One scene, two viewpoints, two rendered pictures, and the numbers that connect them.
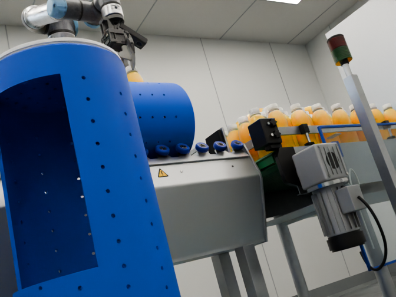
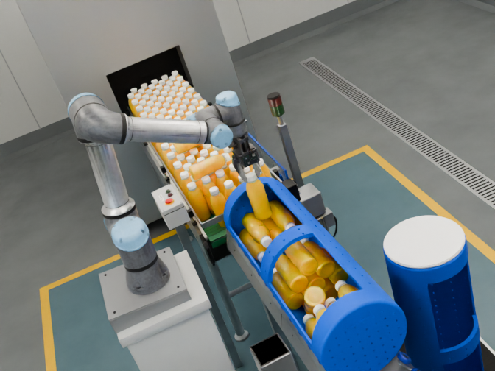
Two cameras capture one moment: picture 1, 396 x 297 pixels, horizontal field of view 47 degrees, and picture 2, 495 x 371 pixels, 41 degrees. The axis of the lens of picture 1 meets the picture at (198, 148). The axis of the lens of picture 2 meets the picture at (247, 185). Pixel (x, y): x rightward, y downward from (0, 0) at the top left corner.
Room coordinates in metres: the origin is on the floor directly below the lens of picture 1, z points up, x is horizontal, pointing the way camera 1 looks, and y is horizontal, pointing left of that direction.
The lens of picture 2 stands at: (0.56, 2.08, 2.56)
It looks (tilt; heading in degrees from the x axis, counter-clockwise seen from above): 31 degrees down; 295
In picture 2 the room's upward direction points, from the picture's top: 19 degrees counter-clockwise
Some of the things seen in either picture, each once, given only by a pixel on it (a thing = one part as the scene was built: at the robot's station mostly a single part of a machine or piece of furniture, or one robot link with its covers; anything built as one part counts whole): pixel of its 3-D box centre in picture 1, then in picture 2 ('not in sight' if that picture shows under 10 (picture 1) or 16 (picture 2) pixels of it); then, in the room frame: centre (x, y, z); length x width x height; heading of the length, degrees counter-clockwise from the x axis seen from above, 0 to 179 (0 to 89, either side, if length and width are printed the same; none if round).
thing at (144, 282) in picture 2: not in sight; (144, 269); (1.74, 0.59, 1.25); 0.15 x 0.15 x 0.10
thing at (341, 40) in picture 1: (337, 45); (274, 100); (1.55, -0.59, 1.23); 0.06 x 0.06 x 0.04
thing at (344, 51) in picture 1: (341, 55); (277, 108); (1.55, -0.59, 1.18); 0.06 x 0.06 x 0.05
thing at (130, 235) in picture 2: not in sight; (132, 241); (1.74, 0.58, 1.37); 0.13 x 0.12 x 0.14; 129
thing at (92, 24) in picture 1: (92, 12); (205, 122); (1.50, 0.24, 1.60); 0.11 x 0.11 x 0.08; 39
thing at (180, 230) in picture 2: not in sight; (208, 296); (1.96, -0.06, 0.50); 0.04 x 0.04 x 1.00; 37
